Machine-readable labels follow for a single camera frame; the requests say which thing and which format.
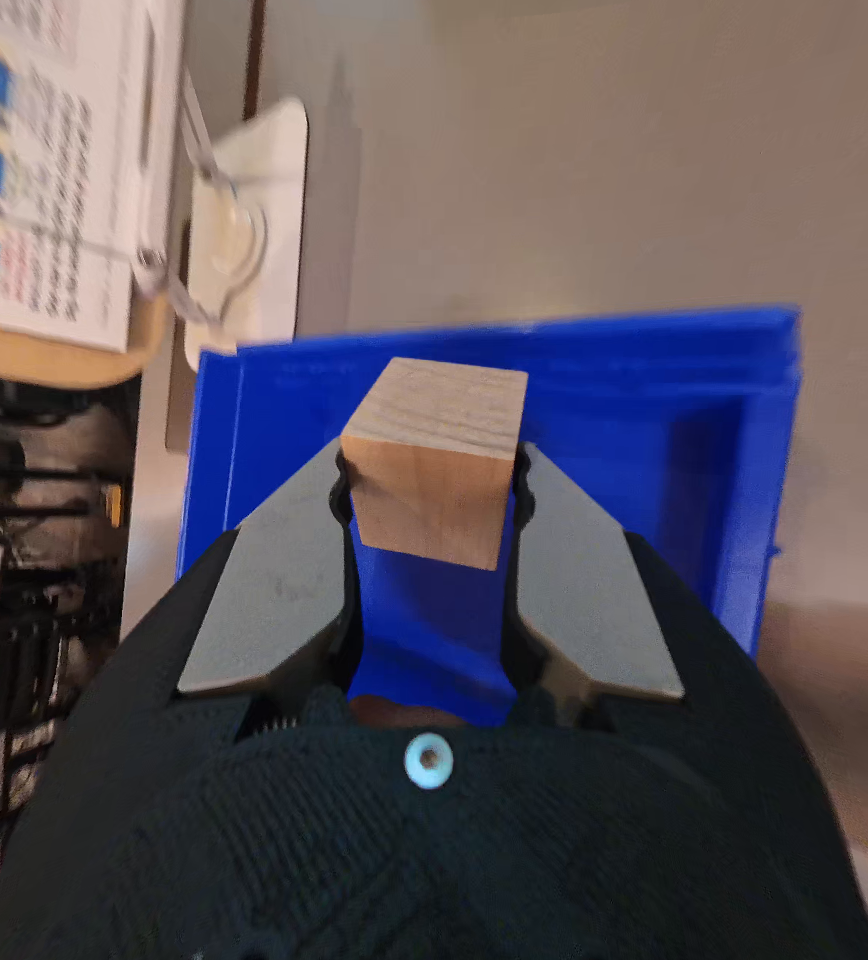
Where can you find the blue plastic bin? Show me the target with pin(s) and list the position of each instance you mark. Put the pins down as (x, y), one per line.
(629, 450)

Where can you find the tan rounded board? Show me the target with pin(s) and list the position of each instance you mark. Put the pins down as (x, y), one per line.
(44, 367)

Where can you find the large wooden cube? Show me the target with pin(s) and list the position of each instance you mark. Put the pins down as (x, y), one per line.
(434, 480)

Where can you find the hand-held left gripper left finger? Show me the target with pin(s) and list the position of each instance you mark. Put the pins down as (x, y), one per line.
(269, 600)

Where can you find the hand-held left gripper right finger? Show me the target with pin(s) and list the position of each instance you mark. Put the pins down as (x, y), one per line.
(591, 600)

